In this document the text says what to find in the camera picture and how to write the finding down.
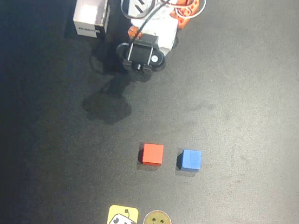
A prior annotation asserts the white cardboard box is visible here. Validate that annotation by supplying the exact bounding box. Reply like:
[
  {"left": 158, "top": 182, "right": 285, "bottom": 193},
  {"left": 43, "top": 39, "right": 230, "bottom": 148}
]
[{"left": 70, "top": 0, "right": 112, "bottom": 41}]

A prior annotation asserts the black gripper-mounted camera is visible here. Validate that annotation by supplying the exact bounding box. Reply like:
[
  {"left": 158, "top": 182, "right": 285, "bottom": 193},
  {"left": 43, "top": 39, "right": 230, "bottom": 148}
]
[{"left": 113, "top": 30, "right": 170, "bottom": 76}]

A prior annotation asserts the blue cube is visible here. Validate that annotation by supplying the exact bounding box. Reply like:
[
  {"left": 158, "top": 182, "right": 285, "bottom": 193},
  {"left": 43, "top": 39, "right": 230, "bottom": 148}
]
[{"left": 176, "top": 148, "right": 204, "bottom": 174}]

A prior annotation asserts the black table mat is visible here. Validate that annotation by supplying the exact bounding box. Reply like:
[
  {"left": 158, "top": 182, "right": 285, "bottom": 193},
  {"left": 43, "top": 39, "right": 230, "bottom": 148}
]
[{"left": 0, "top": 0, "right": 299, "bottom": 224}]

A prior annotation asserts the yellow robot sticker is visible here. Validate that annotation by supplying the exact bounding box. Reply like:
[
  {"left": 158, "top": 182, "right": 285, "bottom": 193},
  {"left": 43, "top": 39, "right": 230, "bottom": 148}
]
[{"left": 106, "top": 204, "right": 140, "bottom": 224}]

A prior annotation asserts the red cube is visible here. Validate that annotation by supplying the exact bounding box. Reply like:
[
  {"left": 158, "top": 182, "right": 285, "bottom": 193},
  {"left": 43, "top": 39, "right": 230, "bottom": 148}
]
[{"left": 137, "top": 142, "right": 165, "bottom": 168}]

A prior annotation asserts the white and red cable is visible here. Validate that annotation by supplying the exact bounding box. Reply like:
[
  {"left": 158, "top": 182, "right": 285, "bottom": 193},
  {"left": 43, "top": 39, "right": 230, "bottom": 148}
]
[{"left": 172, "top": 0, "right": 207, "bottom": 22}]

